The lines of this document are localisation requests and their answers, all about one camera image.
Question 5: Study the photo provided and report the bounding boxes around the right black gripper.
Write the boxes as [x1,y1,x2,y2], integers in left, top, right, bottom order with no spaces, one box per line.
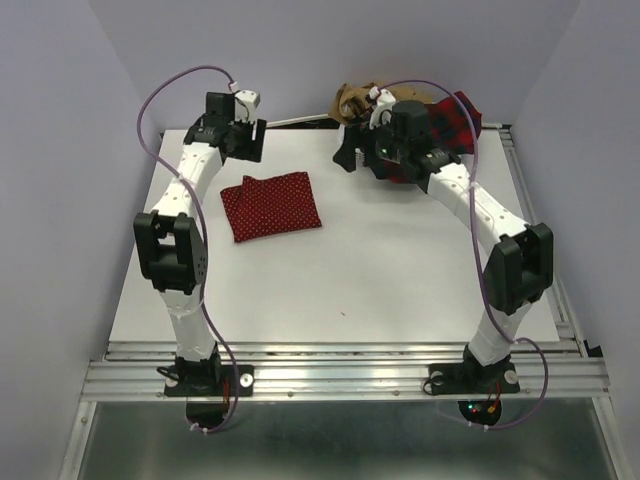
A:
[332,111,409,173]

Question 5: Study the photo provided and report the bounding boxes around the red polka dot skirt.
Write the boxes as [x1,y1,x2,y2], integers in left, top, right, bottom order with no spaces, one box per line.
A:
[220,172,322,243]

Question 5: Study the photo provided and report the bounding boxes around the red black plaid skirt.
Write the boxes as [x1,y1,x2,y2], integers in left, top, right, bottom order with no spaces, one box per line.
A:
[369,89,485,186]

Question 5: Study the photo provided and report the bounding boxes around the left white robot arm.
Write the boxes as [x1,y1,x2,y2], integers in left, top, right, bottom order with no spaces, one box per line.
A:
[133,90,266,394]

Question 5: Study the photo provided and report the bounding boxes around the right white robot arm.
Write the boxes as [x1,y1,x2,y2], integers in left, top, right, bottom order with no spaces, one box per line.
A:
[333,100,554,396]

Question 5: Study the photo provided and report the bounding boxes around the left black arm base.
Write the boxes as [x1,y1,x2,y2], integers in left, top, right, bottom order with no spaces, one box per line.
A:
[156,358,255,434]

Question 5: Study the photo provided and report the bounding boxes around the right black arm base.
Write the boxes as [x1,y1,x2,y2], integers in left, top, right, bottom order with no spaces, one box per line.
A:
[421,362,520,427]

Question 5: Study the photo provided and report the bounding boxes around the white plastic basket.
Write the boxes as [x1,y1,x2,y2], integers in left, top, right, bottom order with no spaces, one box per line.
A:
[333,123,461,179]

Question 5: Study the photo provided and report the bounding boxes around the white board strip behind table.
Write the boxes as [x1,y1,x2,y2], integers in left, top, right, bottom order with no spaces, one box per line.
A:
[234,114,331,131]

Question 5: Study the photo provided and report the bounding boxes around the tan brown skirt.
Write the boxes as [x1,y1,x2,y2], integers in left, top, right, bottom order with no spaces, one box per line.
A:
[328,82,434,125]

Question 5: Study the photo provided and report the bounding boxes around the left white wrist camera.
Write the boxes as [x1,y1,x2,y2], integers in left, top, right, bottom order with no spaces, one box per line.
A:
[233,90,261,124]

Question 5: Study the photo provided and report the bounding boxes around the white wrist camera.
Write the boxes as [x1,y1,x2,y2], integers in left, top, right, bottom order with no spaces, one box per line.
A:
[233,90,261,124]
[369,86,397,130]

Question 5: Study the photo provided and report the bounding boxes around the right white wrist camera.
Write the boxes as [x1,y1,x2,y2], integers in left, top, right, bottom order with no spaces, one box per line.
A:
[369,86,397,130]

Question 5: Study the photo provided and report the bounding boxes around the aluminium frame rails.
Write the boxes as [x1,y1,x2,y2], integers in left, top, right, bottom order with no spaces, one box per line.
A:
[62,129,626,479]

